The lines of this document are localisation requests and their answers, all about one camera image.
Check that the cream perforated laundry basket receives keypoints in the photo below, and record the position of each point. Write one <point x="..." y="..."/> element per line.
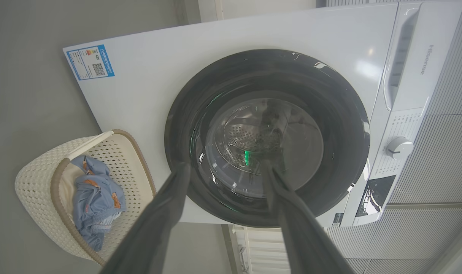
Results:
<point x="37" y="179"/>

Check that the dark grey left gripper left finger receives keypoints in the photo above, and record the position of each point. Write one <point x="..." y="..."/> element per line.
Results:
<point x="151" y="232"/>

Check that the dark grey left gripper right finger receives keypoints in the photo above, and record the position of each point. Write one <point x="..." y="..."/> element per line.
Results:
<point x="303" y="236"/>

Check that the blue energy label sticker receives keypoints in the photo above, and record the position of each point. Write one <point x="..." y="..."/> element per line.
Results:
<point x="90" y="62"/>

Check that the white control knob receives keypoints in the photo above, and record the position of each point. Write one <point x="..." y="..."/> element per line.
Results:
<point x="400" y="148"/>

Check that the black glossy display panel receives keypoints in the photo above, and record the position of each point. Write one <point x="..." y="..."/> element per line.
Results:
<point x="375" y="196"/>

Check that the white slatted rack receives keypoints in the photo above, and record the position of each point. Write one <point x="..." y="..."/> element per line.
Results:
<point x="261" y="251"/>

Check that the blue printed garment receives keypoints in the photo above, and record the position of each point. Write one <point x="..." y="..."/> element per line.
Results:
<point x="97" y="201"/>

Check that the white front-load washing machine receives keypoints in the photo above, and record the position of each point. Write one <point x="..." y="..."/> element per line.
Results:
<point x="158" y="76"/>

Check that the white detergent drawer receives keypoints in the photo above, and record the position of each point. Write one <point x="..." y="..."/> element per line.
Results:
<point x="424" y="57"/>

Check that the cream plain garment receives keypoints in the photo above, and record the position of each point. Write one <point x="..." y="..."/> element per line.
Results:
<point x="65" y="190"/>

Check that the black round washer door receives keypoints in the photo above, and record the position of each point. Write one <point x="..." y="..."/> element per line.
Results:
<point x="200" y="87"/>

